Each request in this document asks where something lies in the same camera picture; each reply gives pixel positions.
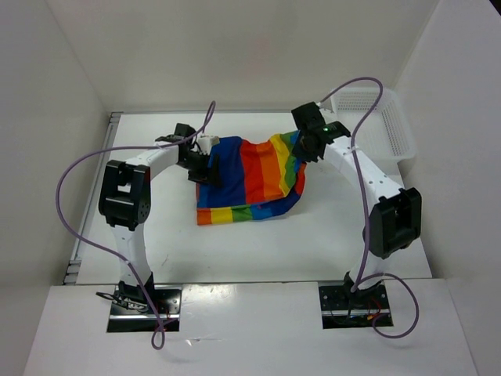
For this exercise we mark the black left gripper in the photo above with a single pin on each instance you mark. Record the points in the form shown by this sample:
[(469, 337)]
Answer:
[(204, 174)]

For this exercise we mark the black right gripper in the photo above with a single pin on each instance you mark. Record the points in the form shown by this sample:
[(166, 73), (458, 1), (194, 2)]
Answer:
[(299, 153)]

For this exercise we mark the rainbow striped shorts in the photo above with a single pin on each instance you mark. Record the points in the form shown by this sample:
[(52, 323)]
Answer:
[(259, 180)]

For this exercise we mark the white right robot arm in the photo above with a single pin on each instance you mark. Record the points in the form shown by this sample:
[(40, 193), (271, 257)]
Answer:
[(392, 213)]

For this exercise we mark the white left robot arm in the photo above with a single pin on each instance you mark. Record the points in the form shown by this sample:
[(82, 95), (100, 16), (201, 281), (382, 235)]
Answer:
[(125, 199)]

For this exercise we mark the white plastic basket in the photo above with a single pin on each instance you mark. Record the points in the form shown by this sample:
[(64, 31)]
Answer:
[(385, 135)]

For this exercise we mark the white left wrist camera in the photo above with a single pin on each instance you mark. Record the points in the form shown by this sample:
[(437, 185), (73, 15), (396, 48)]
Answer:
[(205, 143)]

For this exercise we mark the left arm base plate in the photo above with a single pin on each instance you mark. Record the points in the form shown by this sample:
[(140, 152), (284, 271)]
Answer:
[(128, 316)]

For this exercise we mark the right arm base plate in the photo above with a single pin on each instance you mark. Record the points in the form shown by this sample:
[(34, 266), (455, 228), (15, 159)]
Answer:
[(338, 311)]

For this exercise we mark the aluminium table edge rail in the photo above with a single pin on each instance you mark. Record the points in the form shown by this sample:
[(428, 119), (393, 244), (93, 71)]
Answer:
[(81, 231)]

